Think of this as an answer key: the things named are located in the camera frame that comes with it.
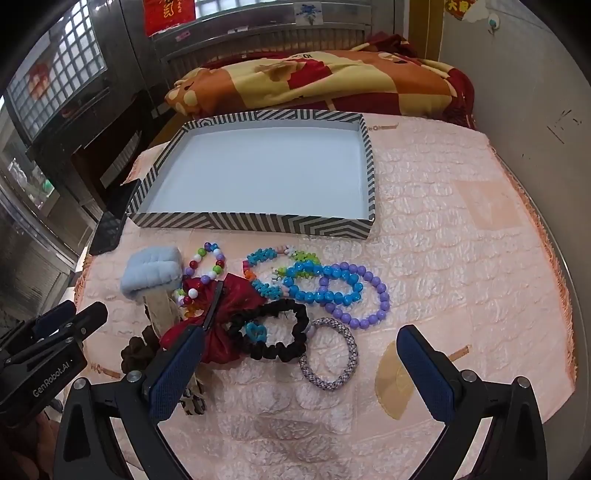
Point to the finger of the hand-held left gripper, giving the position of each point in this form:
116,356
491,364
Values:
46,321
87,318

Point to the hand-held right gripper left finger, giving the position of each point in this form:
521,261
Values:
175,369

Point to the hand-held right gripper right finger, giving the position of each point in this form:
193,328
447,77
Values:
425,369

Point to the leopard print hair bow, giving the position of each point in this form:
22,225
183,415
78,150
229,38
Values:
161,302

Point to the light blue fluffy scrunchie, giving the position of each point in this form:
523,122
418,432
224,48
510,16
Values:
147,270

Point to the red bow hair clip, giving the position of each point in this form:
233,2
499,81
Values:
233,295

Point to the black scrunchie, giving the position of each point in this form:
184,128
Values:
277,350

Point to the black white striped box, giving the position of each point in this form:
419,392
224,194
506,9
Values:
268,170

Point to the black phone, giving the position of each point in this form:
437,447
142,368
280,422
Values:
108,230

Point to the pink quilted bed cover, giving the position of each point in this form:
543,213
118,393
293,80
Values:
438,230

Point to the dark wooden cabinet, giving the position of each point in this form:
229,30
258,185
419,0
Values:
83,152

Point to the red window decal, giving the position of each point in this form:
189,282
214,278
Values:
39,81

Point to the red yellow printed blanket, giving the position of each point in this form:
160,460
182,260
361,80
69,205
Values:
323,78

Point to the metal bed headboard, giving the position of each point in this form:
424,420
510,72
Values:
258,41

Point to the glass block window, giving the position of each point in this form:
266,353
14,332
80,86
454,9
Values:
244,7

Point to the blue flower sticker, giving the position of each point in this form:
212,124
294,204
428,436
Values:
308,12

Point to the red wall poster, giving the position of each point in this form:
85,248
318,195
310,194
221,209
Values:
168,16

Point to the white wall hook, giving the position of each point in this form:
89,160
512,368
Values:
494,22

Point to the red wall decoration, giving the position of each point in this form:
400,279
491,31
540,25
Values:
461,8

